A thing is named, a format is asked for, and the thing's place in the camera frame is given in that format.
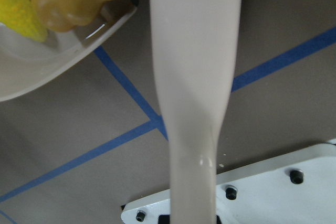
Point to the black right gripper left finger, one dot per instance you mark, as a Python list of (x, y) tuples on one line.
[(164, 219)]

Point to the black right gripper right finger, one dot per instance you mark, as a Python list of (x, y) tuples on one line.
[(218, 220)]

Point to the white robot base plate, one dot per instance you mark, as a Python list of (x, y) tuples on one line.
[(297, 187)]

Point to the white plastic dustpan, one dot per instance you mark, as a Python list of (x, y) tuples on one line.
[(27, 64)]

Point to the yellow toy corn cob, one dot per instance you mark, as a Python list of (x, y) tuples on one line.
[(19, 16)]

